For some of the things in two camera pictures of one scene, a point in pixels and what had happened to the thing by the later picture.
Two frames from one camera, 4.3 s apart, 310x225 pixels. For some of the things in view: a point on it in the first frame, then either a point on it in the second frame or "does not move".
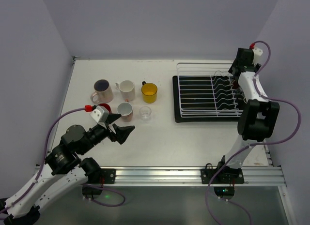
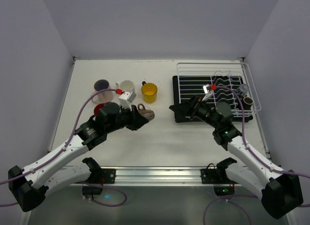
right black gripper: [234, 68] → [192, 109]
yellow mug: [149, 91] does not move
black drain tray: [206, 98] does not move
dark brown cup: [235, 85] → [148, 114]
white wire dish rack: [207, 90] does not move
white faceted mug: [127, 89] does not move
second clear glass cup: [240, 92] does not move
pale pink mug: [103, 92] does not move
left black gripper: [112, 132] → [132, 118]
